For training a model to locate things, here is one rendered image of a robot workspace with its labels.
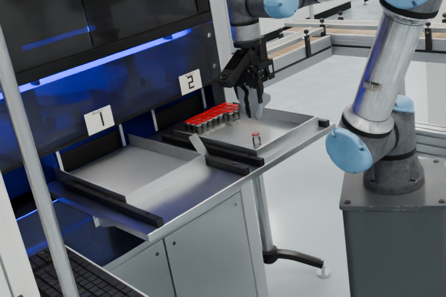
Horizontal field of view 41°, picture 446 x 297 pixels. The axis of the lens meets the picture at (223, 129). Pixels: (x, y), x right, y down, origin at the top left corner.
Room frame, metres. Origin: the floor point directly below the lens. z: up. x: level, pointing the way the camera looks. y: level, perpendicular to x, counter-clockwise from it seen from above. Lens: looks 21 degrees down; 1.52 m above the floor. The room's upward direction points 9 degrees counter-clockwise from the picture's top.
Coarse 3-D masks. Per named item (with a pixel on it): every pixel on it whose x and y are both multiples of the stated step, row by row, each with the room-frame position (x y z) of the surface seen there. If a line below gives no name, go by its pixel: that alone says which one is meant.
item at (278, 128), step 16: (240, 112) 1.81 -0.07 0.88; (272, 112) 1.71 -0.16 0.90; (288, 112) 1.66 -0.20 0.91; (224, 128) 1.70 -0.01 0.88; (240, 128) 1.67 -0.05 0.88; (256, 128) 1.65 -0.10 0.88; (272, 128) 1.63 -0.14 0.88; (288, 128) 1.61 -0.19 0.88; (304, 128) 1.54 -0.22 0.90; (208, 144) 1.55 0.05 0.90; (224, 144) 1.50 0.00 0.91; (240, 144) 1.55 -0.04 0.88; (272, 144) 1.45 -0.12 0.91; (288, 144) 1.49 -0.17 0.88
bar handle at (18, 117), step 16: (0, 32) 0.86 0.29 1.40; (0, 48) 0.85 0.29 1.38; (0, 64) 0.85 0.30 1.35; (0, 80) 0.85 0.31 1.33; (16, 80) 0.86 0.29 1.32; (16, 96) 0.85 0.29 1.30; (16, 112) 0.85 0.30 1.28; (16, 128) 0.85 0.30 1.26; (32, 144) 0.86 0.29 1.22; (32, 160) 0.85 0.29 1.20; (32, 176) 0.85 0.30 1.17; (32, 192) 0.86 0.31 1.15; (48, 192) 0.86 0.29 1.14; (48, 208) 0.85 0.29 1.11; (48, 224) 0.85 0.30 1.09; (48, 240) 0.85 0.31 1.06; (64, 256) 0.85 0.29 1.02; (64, 272) 0.85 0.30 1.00; (64, 288) 0.85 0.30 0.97
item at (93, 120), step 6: (102, 108) 1.56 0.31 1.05; (108, 108) 1.57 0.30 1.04; (90, 114) 1.54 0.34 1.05; (96, 114) 1.55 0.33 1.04; (102, 114) 1.56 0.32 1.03; (108, 114) 1.57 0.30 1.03; (90, 120) 1.53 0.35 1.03; (96, 120) 1.54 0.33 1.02; (108, 120) 1.57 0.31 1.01; (90, 126) 1.53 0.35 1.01; (96, 126) 1.54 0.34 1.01; (102, 126) 1.55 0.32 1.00; (108, 126) 1.57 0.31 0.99; (90, 132) 1.53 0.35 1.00; (96, 132) 1.54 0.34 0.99
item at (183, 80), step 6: (192, 72) 1.79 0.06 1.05; (198, 72) 1.80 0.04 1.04; (180, 78) 1.75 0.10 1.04; (186, 78) 1.77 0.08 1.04; (198, 78) 1.80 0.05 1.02; (180, 84) 1.75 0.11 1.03; (186, 84) 1.77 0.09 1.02; (192, 84) 1.78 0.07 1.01; (198, 84) 1.80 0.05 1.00; (186, 90) 1.76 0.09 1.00; (192, 90) 1.78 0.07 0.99
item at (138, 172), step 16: (144, 144) 1.64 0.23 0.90; (160, 144) 1.58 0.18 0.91; (96, 160) 1.61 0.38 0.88; (112, 160) 1.58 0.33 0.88; (128, 160) 1.57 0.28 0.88; (144, 160) 1.55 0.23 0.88; (160, 160) 1.53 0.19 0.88; (176, 160) 1.51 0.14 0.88; (192, 160) 1.42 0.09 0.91; (64, 176) 1.48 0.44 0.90; (80, 176) 1.51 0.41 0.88; (96, 176) 1.49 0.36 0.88; (112, 176) 1.47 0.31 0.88; (128, 176) 1.45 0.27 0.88; (144, 176) 1.44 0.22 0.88; (160, 176) 1.35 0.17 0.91; (176, 176) 1.37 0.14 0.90; (112, 192) 1.31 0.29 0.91; (128, 192) 1.36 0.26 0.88; (144, 192) 1.31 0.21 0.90
